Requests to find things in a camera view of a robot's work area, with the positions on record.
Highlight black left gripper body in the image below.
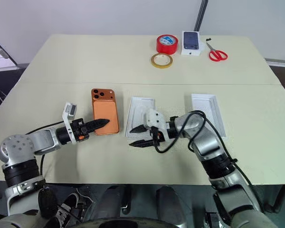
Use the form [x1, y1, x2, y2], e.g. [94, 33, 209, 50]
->
[72, 118, 90, 143]

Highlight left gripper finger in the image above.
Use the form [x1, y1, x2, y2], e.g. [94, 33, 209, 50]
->
[86, 118, 110, 129]
[86, 123, 108, 134]

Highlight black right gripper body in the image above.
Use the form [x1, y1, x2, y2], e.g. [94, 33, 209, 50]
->
[150, 126, 164, 149]

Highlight orange smartphone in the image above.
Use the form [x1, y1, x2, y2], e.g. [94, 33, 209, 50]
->
[91, 88, 120, 136]

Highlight white phone box base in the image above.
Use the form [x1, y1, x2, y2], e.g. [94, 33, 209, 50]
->
[125, 96, 157, 141]

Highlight white phone box lid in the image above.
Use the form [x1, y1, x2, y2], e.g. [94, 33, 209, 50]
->
[190, 93, 227, 138]

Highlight white box with blue phone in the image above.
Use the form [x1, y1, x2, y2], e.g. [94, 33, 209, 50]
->
[180, 30, 203, 57]

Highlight yellow tape roll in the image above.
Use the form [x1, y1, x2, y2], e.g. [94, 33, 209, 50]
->
[150, 52, 174, 70]

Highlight black white sneaker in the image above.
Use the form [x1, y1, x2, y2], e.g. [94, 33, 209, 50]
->
[49, 192, 86, 228]

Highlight black oval object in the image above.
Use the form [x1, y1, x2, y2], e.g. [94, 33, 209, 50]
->
[38, 186, 58, 217]

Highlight red tape roll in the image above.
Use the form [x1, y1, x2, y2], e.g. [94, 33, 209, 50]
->
[156, 34, 179, 55]

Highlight grey slanted panel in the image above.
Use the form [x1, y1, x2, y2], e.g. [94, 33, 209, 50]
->
[0, 34, 19, 71]

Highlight dark side desk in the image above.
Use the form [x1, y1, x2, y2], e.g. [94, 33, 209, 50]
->
[264, 57, 285, 103]

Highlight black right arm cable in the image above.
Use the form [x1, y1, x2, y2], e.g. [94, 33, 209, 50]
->
[153, 111, 265, 213]

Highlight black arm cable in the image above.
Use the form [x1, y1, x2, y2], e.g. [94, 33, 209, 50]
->
[153, 111, 265, 213]
[25, 120, 65, 185]

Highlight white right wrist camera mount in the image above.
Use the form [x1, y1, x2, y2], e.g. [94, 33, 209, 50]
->
[143, 108, 171, 141]

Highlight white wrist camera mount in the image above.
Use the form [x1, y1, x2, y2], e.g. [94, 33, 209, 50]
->
[62, 102, 80, 145]
[143, 108, 171, 141]

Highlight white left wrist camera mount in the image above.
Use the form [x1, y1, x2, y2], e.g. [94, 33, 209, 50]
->
[62, 102, 80, 145]

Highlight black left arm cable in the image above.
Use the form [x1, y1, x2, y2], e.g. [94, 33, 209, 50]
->
[25, 120, 65, 185]

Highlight red handled scissors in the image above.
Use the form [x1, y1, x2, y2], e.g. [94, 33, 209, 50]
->
[206, 38, 229, 63]

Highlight black wall cable conduit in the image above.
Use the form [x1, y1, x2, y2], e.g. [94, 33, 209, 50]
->
[194, 0, 209, 32]

